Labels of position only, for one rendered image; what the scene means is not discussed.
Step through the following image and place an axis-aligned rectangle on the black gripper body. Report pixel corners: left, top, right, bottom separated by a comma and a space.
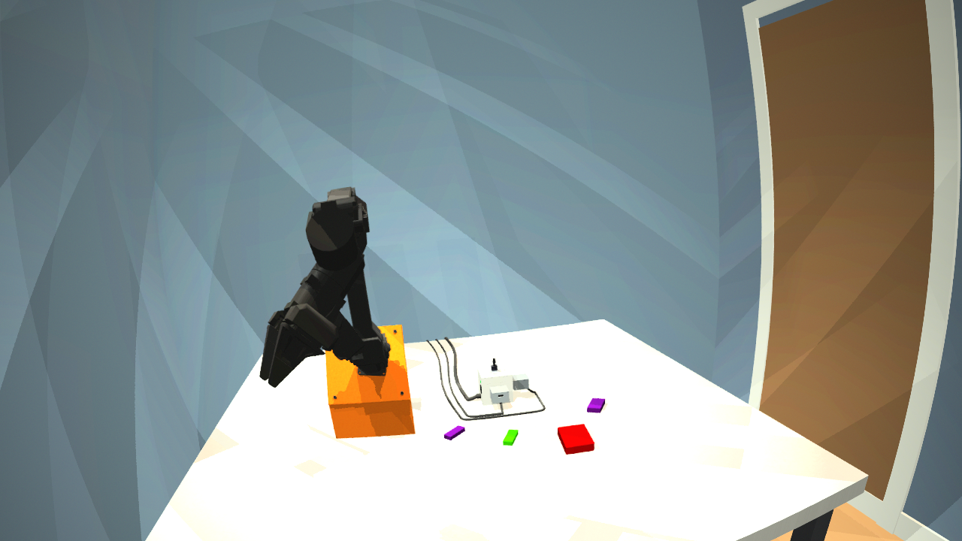
268, 269, 346, 352

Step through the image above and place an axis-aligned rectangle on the red rectangular block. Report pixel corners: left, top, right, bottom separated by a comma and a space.
558, 424, 595, 455

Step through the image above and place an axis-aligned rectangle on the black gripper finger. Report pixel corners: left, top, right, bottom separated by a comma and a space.
268, 322, 325, 388
259, 325, 279, 381

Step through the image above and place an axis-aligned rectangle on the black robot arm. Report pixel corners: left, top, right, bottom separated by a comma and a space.
306, 187, 391, 376

